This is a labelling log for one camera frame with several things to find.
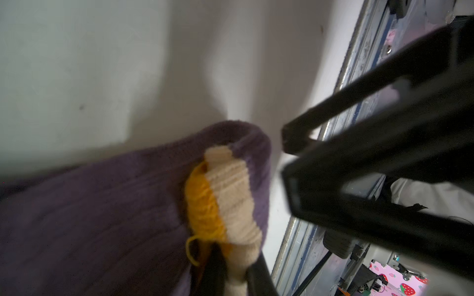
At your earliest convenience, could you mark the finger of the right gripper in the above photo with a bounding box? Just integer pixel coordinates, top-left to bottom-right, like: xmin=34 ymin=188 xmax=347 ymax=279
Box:
xmin=196 ymin=244 xmax=227 ymax=296
xmin=246 ymin=253 xmax=278 ymax=296

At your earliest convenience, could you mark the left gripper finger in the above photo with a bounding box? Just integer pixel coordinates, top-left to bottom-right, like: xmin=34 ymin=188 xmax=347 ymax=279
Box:
xmin=280 ymin=18 xmax=474 ymax=278

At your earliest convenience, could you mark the purple striped sock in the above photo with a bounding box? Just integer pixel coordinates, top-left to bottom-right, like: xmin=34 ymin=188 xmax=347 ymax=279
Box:
xmin=1 ymin=121 xmax=272 ymax=296

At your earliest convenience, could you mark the aluminium frame rail front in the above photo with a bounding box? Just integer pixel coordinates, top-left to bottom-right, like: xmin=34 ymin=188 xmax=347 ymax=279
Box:
xmin=273 ymin=1 xmax=397 ymax=296

